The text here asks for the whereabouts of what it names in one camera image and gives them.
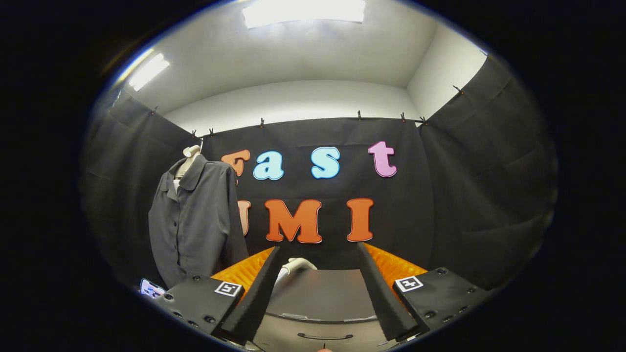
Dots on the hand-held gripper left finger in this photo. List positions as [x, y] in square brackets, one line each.
[254, 298]

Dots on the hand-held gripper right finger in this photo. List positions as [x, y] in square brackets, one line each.
[379, 293]

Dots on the cream white garment steamer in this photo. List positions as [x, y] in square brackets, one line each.
[296, 266]

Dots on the dark grey button shirt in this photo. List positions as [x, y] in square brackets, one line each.
[200, 230]

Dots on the cream plastic clothes hanger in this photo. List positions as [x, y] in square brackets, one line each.
[188, 159]

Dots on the blue white patterned object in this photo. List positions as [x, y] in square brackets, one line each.
[150, 289]

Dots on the black backdrop cloth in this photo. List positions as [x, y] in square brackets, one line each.
[464, 195]

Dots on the small ceiling light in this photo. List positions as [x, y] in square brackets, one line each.
[149, 72]

